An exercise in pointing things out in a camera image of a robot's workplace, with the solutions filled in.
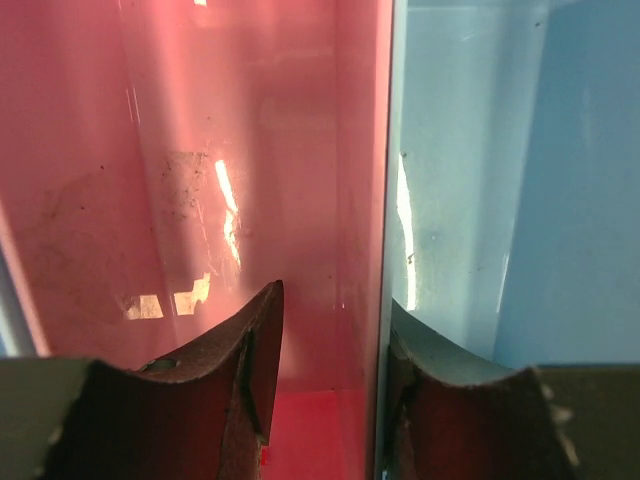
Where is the pink drawer box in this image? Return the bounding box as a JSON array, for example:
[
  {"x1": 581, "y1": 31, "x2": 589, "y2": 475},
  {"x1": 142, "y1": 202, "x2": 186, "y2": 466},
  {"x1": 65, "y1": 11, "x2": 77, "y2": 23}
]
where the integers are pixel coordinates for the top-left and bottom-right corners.
[{"x1": 1, "y1": 1, "x2": 393, "y2": 479}]

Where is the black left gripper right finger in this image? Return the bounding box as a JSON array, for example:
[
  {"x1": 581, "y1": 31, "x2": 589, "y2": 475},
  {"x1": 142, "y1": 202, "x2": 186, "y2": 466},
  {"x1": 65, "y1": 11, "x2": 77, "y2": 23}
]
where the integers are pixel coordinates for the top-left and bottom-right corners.
[{"x1": 387, "y1": 329, "x2": 581, "y2": 480}]

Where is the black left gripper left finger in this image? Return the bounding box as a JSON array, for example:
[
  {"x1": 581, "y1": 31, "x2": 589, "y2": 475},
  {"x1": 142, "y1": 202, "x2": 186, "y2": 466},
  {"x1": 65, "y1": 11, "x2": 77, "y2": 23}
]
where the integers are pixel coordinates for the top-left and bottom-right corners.
[{"x1": 44, "y1": 280, "x2": 284, "y2": 479}]

